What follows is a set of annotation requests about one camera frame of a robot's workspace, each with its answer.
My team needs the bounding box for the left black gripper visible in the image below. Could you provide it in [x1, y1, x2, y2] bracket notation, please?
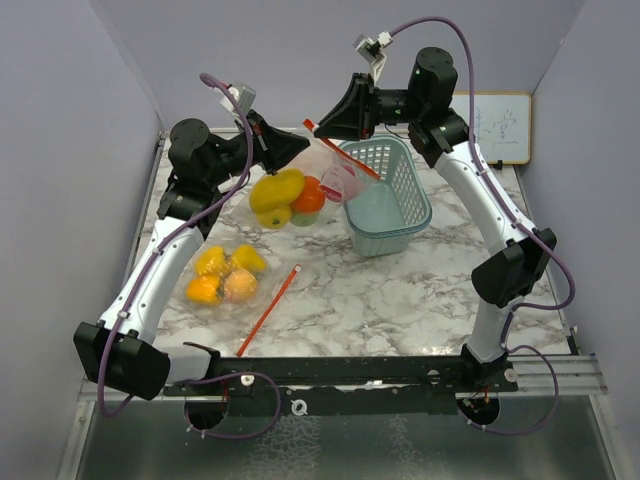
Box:
[205, 108, 310, 188]

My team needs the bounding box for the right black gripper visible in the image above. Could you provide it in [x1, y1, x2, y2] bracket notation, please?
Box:
[312, 74, 423, 142]

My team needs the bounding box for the yellow mango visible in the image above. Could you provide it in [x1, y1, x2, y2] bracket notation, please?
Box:
[249, 169, 305, 214]

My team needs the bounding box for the clear zip bag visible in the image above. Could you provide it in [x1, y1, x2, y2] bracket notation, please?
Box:
[239, 118, 382, 234]
[180, 244, 302, 357]

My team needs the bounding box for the orange tangerine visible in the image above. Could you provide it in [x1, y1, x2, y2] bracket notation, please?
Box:
[291, 176, 326, 213]
[224, 269, 258, 302]

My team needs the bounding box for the red apple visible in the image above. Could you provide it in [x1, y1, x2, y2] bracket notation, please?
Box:
[342, 171, 367, 202]

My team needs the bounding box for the yellow apple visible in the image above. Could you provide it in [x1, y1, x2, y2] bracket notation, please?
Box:
[256, 205, 292, 230]

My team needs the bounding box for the green apple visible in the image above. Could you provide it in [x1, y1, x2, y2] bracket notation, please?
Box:
[290, 212, 319, 228]

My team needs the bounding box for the blue plastic basket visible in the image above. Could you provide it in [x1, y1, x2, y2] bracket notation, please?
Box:
[340, 135, 432, 257]

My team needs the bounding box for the yellow pear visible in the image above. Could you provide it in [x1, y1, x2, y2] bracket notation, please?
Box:
[229, 244, 268, 272]

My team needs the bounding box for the yellow bell pepper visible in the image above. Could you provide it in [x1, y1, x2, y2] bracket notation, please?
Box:
[194, 246, 231, 277]

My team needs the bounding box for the orange bell pepper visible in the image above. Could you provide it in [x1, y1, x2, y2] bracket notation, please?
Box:
[186, 275, 221, 306]

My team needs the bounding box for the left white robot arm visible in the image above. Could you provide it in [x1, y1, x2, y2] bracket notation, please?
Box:
[73, 111, 310, 400]

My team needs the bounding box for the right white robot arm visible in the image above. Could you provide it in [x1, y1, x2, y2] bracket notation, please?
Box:
[314, 47, 557, 391]

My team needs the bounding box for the small whiteboard with writing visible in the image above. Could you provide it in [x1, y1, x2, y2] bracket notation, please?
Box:
[473, 92, 532, 165]

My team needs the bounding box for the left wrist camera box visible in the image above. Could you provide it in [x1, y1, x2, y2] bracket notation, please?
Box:
[219, 82, 256, 119]

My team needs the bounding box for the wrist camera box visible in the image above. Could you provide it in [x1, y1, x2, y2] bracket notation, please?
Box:
[353, 31, 394, 64]
[219, 82, 256, 119]

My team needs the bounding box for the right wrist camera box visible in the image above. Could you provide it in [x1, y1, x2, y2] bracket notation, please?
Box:
[353, 31, 394, 64]

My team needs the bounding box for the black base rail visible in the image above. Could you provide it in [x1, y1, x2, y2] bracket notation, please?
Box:
[164, 356, 517, 417]

